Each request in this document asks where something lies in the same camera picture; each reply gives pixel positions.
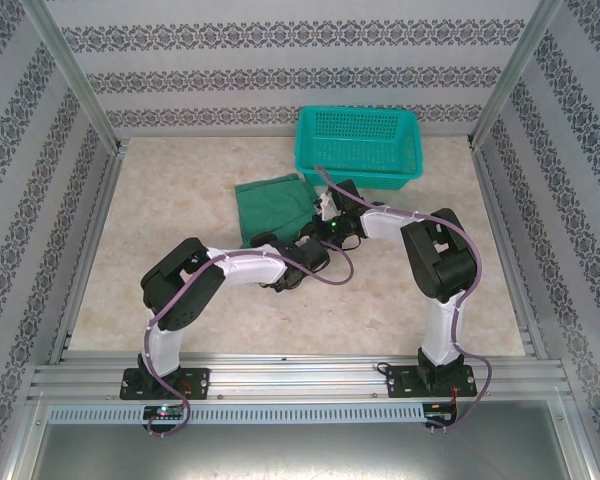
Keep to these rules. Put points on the teal plastic basket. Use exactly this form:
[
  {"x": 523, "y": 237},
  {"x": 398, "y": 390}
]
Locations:
[{"x": 357, "y": 150}]

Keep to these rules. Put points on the green long pants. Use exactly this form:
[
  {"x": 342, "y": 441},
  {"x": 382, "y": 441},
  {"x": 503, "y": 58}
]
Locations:
[{"x": 275, "y": 205}]

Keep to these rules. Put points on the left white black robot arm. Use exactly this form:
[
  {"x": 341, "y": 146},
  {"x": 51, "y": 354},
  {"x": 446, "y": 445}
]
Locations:
[{"x": 190, "y": 285}]

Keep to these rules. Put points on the left arm's wrist camera box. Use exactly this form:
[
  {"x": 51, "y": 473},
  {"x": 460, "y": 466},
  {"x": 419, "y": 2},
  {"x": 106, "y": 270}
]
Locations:
[{"x": 282, "y": 284}]

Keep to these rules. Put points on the aluminium frame post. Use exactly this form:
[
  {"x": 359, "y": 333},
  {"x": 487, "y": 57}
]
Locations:
[
  {"x": 70, "y": 70},
  {"x": 517, "y": 70}
]

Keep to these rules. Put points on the left arm's black base plate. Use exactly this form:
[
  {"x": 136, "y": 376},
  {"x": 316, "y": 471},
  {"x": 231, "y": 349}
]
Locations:
[{"x": 195, "y": 382}]

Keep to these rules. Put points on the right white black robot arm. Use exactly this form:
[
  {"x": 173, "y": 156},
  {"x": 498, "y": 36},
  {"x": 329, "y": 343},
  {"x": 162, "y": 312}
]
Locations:
[{"x": 440, "y": 260}]

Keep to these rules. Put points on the right arm's black base plate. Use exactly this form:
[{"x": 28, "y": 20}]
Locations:
[{"x": 405, "y": 380}]

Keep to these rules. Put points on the aluminium mounting rail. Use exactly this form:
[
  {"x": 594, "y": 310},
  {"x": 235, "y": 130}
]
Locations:
[{"x": 300, "y": 372}]

